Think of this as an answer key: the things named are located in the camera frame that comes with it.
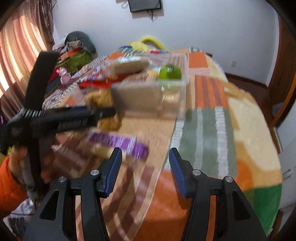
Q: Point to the grey pillow on pile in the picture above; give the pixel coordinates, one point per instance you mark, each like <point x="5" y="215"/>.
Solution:
<point x="83" y="38"/>

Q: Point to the clear plastic storage box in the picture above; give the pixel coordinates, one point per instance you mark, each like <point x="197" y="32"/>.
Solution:
<point x="142" y="94"/>

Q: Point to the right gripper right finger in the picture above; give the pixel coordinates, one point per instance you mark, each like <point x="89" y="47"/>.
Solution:
<point x="235" y="219"/>

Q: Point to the clear cracker sleeve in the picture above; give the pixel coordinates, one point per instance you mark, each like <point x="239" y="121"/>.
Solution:
<point x="126" y="66"/>

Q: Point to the purple label cracker pack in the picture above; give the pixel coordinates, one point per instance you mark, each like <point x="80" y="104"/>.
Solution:
<point x="102" y="143"/>

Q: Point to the yellow pillow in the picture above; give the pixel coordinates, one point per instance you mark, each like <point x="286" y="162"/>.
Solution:
<point x="148" y="44"/>

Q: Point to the patchwork striped bed blanket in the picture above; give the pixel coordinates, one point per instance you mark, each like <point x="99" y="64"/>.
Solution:
<point x="223" y="132"/>

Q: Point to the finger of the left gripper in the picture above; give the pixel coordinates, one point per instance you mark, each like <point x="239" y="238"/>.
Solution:
<point x="77" y="110"/>
<point x="58" y="123"/>

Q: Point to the small wall monitor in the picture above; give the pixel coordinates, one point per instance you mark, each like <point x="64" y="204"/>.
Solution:
<point x="144" y="5"/>

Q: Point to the red snack bag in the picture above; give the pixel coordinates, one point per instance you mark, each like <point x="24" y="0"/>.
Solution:
<point x="100" y="83"/>

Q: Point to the clear cookie bag green edge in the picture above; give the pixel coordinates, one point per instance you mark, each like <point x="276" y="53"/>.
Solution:
<point x="102" y="98"/>

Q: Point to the green patterned storage box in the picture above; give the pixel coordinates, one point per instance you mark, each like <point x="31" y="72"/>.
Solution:
<point x="75" y="62"/>

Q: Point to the white wardrobe with hearts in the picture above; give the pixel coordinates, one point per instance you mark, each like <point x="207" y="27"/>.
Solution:
<point x="286" y="136"/>

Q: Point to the pink plush toy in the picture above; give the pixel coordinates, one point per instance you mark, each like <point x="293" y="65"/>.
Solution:
<point x="64" y="76"/>

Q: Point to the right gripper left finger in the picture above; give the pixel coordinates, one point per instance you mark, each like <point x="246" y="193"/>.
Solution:
<point x="55" y="218"/>

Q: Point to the brown wooden door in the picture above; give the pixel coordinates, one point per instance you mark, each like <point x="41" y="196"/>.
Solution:
<point x="282" y="86"/>

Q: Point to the orange striped curtain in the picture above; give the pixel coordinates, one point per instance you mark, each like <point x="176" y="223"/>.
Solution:
<point x="27" y="32"/>

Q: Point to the left hand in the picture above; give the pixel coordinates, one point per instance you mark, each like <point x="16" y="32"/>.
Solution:
<point x="17" y="162"/>

